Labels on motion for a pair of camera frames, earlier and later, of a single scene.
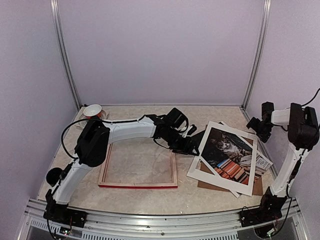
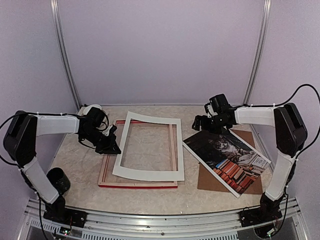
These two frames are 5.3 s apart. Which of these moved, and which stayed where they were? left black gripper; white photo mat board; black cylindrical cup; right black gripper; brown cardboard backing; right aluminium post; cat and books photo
Moved: right black gripper; left black gripper; white photo mat board
Stayed: cat and books photo; black cylindrical cup; brown cardboard backing; right aluminium post
